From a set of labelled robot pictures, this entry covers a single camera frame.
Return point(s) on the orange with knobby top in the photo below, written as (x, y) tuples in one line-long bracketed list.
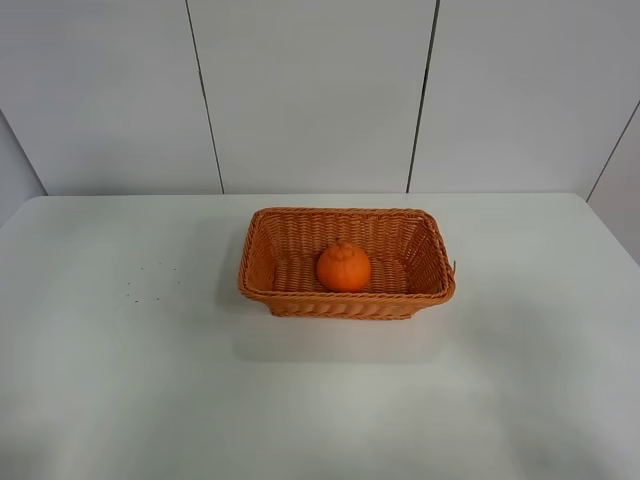
[(344, 267)]

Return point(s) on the orange wicker basket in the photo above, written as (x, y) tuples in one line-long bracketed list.
[(410, 265)]

